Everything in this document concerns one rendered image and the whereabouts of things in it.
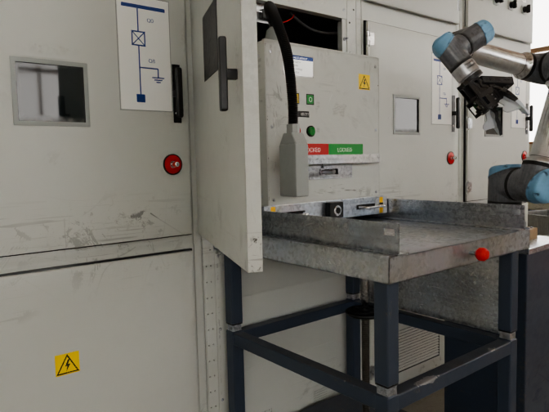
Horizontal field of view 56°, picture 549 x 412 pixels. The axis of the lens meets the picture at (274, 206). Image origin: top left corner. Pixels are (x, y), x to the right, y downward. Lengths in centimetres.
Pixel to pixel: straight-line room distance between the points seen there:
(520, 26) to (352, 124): 158
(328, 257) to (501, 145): 180
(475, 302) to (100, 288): 110
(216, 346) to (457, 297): 77
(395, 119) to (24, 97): 138
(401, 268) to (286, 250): 33
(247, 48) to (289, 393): 130
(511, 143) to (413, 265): 188
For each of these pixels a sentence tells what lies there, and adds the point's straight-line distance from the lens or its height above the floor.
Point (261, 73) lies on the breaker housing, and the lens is 151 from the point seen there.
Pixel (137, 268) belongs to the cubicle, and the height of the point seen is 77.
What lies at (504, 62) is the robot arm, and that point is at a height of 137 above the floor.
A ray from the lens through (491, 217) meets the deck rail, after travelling 164.
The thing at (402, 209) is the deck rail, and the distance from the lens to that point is 181.
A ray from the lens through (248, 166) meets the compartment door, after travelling 98.
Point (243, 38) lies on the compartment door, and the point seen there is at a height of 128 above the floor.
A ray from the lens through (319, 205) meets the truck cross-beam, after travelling 161.
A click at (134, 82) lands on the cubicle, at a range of 149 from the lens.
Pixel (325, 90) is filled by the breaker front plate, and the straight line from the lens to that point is 165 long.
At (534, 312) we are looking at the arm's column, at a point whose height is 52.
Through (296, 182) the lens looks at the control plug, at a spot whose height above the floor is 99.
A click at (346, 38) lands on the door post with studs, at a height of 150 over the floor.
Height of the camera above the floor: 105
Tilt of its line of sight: 5 degrees down
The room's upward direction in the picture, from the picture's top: 1 degrees counter-clockwise
